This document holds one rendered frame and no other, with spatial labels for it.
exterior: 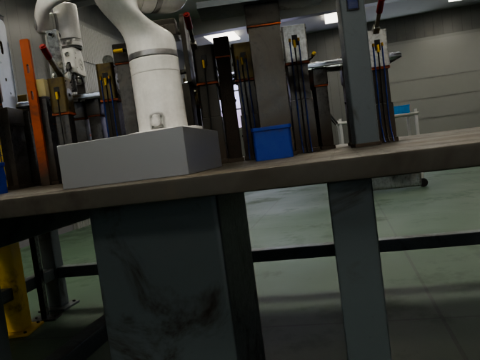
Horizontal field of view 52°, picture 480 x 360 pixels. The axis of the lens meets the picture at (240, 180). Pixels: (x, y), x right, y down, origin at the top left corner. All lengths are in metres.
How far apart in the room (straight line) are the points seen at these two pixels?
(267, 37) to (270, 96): 0.17
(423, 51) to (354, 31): 10.61
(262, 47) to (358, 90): 0.31
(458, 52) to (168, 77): 11.23
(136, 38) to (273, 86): 0.45
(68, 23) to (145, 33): 0.77
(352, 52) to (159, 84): 0.60
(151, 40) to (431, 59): 11.09
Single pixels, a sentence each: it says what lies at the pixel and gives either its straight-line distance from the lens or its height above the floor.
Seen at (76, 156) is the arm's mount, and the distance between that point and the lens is 1.12.
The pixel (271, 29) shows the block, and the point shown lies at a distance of 1.49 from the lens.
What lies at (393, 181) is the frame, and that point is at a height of 0.53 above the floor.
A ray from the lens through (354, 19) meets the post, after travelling 1.52.
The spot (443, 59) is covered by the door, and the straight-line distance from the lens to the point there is 12.15.
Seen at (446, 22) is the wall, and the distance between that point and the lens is 12.34.
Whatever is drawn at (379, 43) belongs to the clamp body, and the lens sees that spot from 1.69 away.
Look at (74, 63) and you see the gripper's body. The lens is 1.91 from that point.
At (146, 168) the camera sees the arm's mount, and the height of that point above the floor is 0.72.
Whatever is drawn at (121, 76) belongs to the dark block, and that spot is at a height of 1.02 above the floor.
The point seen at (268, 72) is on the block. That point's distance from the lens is 1.46.
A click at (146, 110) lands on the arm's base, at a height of 0.86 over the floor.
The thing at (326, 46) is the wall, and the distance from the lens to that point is 12.06.
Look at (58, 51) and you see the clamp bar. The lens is 1.81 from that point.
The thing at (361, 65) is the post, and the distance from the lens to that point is 1.50.
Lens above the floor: 0.74
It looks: 4 degrees down
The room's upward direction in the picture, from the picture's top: 7 degrees counter-clockwise
